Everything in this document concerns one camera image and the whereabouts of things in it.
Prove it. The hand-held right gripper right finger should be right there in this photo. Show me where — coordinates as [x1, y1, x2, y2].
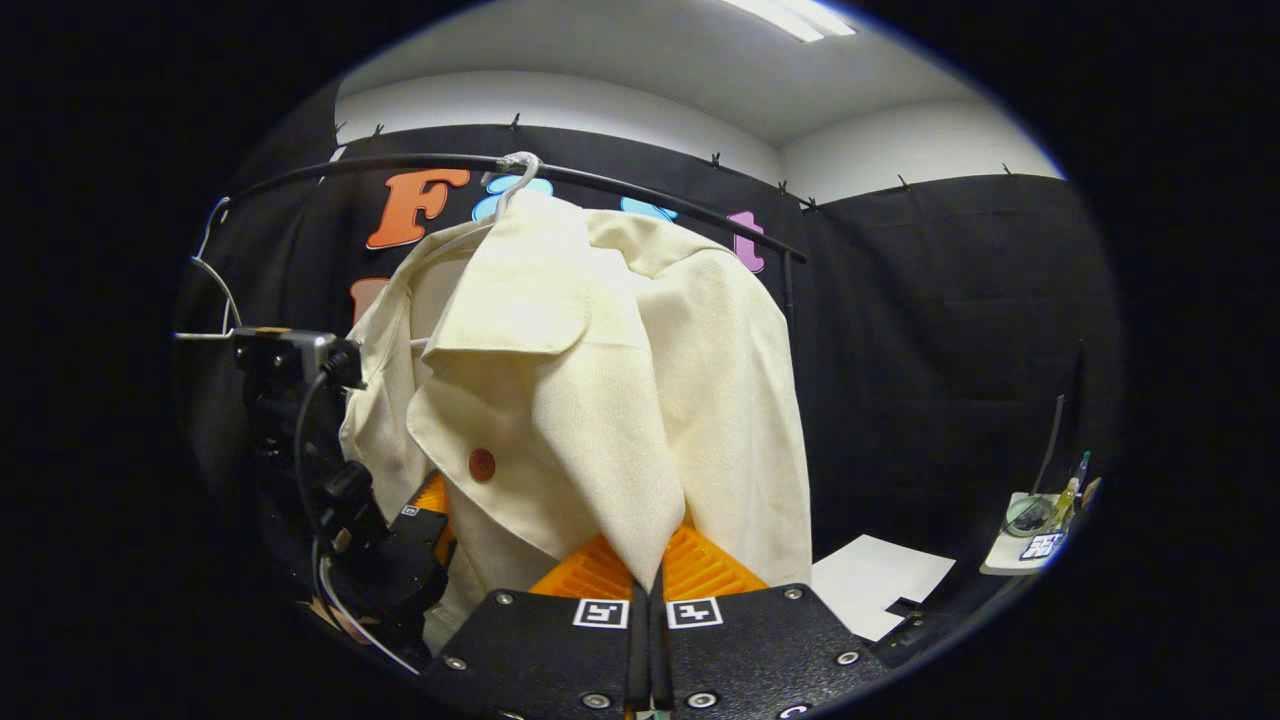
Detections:
[650, 523, 889, 720]

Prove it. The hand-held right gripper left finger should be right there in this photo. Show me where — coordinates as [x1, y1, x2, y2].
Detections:
[418, 533, 651, 720]

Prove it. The cream jacket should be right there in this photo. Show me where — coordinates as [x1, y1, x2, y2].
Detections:
[340, 188, 813, 656]

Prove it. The small white side table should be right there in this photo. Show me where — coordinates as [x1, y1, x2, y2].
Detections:
[980, 490, 1073, 577]

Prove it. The glass bowl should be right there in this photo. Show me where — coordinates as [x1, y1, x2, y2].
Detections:
[1003, 495, 1056, 539]

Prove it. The black backdrop cloth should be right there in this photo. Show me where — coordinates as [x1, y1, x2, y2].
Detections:
[175, 90, 1126, 641]

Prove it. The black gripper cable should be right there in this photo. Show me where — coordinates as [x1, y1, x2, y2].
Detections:
[293, 365, 366, 546]

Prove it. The black clothes rail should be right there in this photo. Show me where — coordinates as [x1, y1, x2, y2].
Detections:
[225, 152, 809, 341]

